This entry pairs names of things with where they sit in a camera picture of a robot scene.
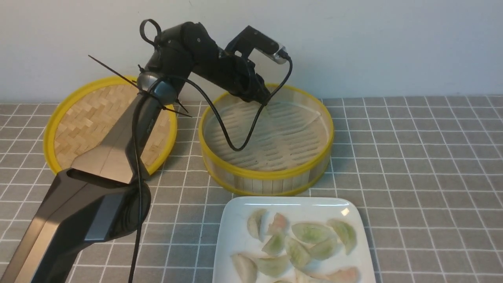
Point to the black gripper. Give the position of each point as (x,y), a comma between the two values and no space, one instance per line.
(239,78)

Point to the white dumpling upper left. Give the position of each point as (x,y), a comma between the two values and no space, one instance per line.
(254,223)

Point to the pink dumpling on plate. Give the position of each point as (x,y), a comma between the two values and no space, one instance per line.
(278,225)

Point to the yellow rimmed bamboo steamer lid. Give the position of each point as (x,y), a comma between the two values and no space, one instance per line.
(84,118)

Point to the white dumpling lower left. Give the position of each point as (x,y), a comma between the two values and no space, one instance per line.
(245,267)

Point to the yellow rimmed bamboo steamer basket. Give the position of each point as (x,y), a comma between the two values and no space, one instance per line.
(285,155)

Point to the grey checked tablecloth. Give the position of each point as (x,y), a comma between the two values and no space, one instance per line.
(425,174)

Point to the white dumpling bottom edge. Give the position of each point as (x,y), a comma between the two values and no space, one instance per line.
(301,277)

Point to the white square plate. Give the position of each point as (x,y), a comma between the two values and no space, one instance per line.
(234,238)

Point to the small green dumpling centre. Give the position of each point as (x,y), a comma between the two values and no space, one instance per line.
(275,245)

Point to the pale pink dumpling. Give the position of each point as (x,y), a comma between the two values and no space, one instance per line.
(344,275)

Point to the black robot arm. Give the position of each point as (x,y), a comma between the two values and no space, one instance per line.
(103,195)

